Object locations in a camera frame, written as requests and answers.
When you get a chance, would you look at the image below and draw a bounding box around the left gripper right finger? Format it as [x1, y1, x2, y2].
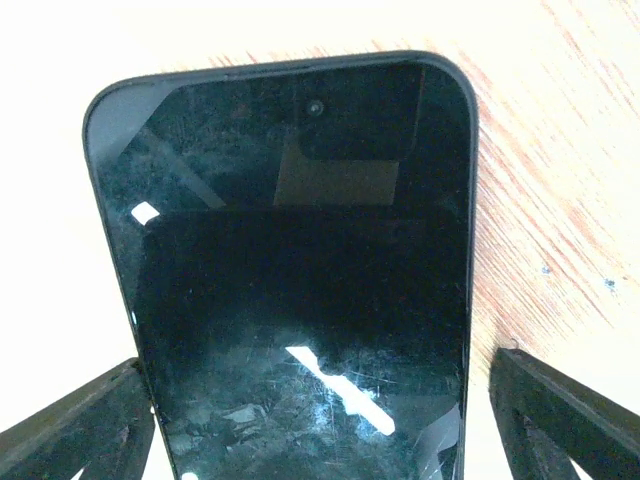
[489, 348, 639, 479]

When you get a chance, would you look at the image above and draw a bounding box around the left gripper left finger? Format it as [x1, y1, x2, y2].
[1, 358, 155, 479]

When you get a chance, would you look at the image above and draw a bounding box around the black object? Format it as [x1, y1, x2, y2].
[82, 51, 479, 479]

